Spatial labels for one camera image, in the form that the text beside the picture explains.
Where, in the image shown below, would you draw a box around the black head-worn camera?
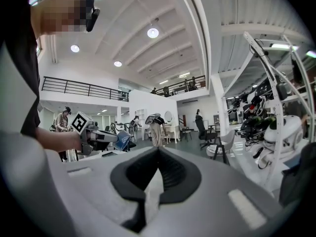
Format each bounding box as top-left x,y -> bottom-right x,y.
84,0 -> 102,33

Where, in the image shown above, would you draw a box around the white metal frame rack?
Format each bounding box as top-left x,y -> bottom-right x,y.
242,31 -> 316,190

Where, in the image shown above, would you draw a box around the person's head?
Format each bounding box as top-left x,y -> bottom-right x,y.
30,0 -> 96,40

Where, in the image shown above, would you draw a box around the person's left forearm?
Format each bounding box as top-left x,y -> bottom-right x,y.
35,126 -> 83,154

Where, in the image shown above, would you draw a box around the black balcony railing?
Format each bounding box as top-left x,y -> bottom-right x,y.
150,75 -> 207,97
41,76 -> 130,103

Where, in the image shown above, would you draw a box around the white dresser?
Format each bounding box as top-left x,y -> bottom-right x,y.
160,122 -> 182,144

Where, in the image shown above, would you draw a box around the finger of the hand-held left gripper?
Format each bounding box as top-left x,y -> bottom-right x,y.
97,130 -> 119,144

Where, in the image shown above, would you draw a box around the person's black shirt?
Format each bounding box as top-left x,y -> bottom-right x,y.
3,0 -> 42,139

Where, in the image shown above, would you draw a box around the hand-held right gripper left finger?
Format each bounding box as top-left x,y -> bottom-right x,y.
45,146 -> 161,237

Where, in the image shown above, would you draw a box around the black swivel chair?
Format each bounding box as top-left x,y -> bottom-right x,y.
195,118 -> 222,151

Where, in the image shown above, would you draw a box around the black mesh office chair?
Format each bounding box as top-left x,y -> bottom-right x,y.
278,142 -> 316,208

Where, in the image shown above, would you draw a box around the grey chair with black legs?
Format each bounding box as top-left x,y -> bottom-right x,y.
206,129 -> 237,166

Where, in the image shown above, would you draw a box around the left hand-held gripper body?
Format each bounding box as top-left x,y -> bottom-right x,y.
71,111 -> 110,157

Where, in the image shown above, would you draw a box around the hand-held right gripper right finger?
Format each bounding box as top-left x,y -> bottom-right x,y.
158,147 -> 284,237

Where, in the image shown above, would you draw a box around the white robot shells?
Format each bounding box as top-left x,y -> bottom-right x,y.
257,115 -> 305,170

